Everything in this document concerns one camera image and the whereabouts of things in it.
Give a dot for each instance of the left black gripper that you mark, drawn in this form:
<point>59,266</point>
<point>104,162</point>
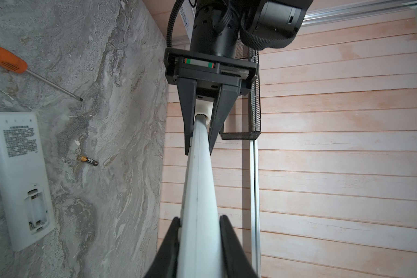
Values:
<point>209,73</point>

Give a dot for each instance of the white remote control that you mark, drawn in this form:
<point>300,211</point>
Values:
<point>200,254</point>
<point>24,186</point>

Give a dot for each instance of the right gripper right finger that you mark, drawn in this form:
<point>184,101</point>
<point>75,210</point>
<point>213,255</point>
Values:
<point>235,260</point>

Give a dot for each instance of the orange handled screwdriver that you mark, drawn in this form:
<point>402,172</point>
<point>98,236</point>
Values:
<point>13,63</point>

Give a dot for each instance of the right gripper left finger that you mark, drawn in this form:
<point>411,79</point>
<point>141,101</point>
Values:
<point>165,262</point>

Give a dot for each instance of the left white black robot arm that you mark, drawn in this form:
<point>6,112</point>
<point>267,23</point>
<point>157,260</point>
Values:
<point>219,25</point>

